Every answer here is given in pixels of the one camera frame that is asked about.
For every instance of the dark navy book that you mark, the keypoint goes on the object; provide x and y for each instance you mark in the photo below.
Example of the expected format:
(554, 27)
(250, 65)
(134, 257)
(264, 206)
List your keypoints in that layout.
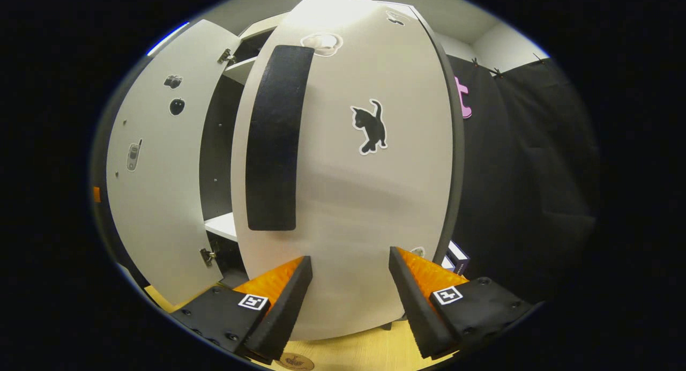
(461, 258)

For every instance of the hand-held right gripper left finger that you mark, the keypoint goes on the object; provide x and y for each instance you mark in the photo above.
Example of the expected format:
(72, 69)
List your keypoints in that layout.
(284, 312)

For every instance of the round brown disc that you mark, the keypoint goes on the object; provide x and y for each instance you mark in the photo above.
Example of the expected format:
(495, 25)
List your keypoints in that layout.
(296, 362)

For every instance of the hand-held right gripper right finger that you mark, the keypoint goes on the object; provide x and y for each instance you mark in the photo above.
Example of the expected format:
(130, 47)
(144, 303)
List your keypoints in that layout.
(415, 306)

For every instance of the black backdrop cloth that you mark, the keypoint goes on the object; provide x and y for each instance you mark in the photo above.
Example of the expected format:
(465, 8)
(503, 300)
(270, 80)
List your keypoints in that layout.
(525, 172)

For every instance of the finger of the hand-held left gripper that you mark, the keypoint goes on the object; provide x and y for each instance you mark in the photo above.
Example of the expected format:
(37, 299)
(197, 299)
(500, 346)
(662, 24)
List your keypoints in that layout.
(96, 194)

